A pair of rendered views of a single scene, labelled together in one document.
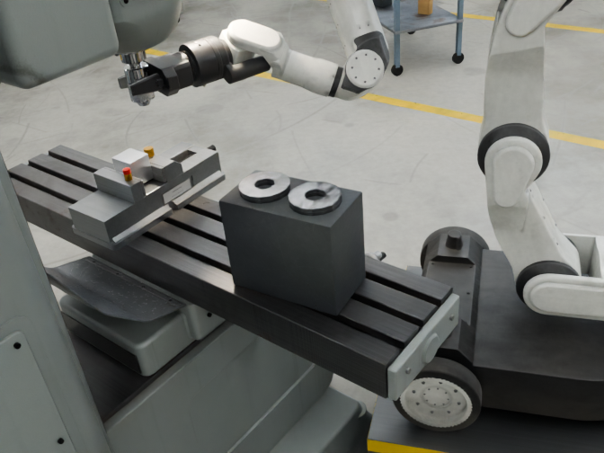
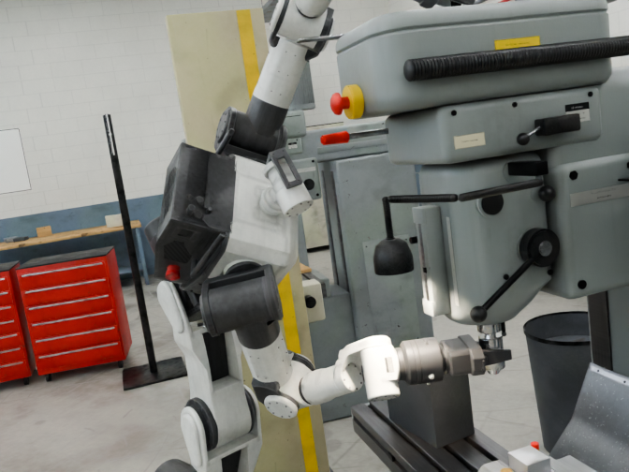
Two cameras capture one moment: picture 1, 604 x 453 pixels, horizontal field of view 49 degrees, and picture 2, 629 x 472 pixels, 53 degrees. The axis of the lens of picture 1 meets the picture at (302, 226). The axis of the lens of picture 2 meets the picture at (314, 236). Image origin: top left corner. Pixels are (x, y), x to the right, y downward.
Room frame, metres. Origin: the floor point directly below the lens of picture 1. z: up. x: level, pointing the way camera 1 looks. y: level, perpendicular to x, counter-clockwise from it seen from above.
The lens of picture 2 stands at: (2.44, 0.67, 1.70)
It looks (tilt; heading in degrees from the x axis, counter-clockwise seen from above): 9 degrees down; 212
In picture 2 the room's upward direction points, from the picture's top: 8 degrees counter-clockwise
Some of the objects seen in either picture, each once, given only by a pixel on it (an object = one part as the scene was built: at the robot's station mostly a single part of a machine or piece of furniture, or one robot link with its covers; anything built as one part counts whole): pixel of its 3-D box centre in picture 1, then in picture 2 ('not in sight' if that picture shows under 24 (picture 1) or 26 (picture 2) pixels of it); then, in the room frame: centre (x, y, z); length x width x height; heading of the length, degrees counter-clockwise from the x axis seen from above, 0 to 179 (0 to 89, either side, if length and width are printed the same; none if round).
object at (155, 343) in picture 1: (183, 271); not in sight; (1.23, 0.28, 0.77); 0.50 x 0.35 x 0.12; 139
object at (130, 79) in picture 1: (139, 84); (491, 353); (1.23, 0.28, 1.23); 0.05 x 0.05 x 0.06
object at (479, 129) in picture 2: not in sight; (489, 127); (1.20, 0.31, 1.68); 0.34 x 0.24 x 0.10; 139
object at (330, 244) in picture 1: (294, 236); (426, 390); (0.97, 0.02, 1.01); 0.22 x 0.12 x 0.20; 57
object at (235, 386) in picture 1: (215, 374); not in sight; (1.25, 0.27, 0.42); 0.80 x 0.30 x 0.60; 139
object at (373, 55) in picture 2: not in sight; (469, 60); (1.22, 0.29, 1.81); 0.47 x 0.26 x 0.16; 139
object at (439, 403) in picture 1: (436, 395); not in sight; (1.03, -0.27, 0.50); 0.20 x 0.05 x 0.20; 71
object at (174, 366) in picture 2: not in sight; (131, 248); (-1.02, -3.26, 1.06); 0.50 x 0.50 x 2.11; 49
